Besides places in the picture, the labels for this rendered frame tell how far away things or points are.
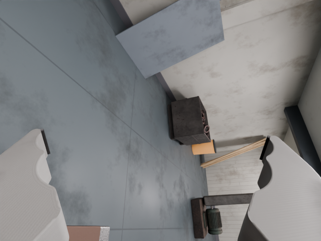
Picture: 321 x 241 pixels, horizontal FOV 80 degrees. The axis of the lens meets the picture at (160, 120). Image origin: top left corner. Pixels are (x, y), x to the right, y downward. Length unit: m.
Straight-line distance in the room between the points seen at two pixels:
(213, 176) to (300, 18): 6.20
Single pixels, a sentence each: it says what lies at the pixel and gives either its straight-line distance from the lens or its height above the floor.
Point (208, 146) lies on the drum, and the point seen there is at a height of 0.55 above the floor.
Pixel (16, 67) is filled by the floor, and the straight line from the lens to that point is 1.65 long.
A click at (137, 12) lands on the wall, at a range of 3.34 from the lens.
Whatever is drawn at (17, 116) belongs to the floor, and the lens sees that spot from 1.55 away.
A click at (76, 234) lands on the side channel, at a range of 0.45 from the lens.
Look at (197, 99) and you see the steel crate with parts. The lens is 4.25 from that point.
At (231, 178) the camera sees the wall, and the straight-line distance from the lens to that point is 8.36.
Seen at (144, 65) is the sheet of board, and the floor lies 0.12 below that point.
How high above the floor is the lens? 1.25
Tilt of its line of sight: 19 degrees down
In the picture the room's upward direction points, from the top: 79 degrees clockwise
